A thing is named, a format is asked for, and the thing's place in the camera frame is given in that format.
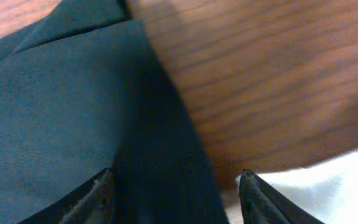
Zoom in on black leggings with red waistband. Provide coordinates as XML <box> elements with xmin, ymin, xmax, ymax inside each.
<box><xmin>0</xmin><ymin>0</ymin><xmax>227</xmax><ymax>223</ymax></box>

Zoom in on white crumpled garment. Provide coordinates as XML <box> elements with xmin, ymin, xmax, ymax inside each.
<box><xmin>222</xmin><ymin>141</ymin><xmax>358</xmax><ymax>224</ymax></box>

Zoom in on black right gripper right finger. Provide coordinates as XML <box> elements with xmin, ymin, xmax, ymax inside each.
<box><xmin>238</xmin><ymin>169</ymin><xmax>323</xmax><ymax>224</ymax></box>

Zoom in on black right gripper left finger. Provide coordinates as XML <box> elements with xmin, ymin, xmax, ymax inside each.
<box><xmin>20</xmin><ymin>168</ymin><xmax>115</xmax><ymax>224</ymax></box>

